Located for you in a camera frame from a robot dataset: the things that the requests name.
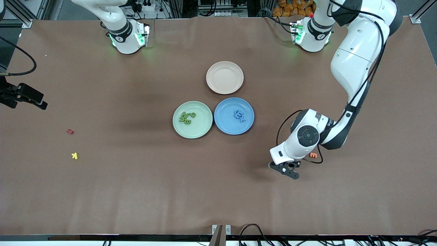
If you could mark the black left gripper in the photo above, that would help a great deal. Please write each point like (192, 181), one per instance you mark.
(298, 165)

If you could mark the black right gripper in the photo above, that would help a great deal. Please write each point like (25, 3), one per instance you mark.
(9, 93)

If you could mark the blue foam letter m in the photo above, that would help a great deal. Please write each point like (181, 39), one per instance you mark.
(239, 113)

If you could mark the green foam letter N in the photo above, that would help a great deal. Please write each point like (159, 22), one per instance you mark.
(184, 115)

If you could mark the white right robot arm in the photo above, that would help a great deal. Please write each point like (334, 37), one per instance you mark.
(119, 30)

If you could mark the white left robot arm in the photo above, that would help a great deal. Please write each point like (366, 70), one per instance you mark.
(307, 136)

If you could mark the orange foam letter E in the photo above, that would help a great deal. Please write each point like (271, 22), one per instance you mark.
(312, 155)

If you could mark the yellow foam letter K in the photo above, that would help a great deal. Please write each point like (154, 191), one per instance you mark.
(74, 155)

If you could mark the brown table cover mat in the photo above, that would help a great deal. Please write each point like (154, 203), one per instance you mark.
(218, 188)

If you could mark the blue plate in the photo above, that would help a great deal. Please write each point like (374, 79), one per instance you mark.
(225, 119)

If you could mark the green plate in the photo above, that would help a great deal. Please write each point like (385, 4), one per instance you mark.
(199, 129)

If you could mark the beige plate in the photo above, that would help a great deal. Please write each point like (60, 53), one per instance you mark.
(224, 78)

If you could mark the base connector panel green light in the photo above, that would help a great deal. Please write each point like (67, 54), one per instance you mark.
(296, 32)
(143, 34)

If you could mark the white power strip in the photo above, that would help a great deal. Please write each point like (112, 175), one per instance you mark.
(150, 7)
(225, 13)

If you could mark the bag of orange objects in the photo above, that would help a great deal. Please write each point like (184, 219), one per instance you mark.
(290, 8)

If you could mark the aluminium frame corner bracket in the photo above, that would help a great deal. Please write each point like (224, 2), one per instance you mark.
(26, 24)
(415, 19)

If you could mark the white metal bracket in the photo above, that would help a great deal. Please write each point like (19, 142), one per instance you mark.
(228, 229)

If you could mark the brown post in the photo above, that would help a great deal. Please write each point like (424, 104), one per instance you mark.
(217, 237)

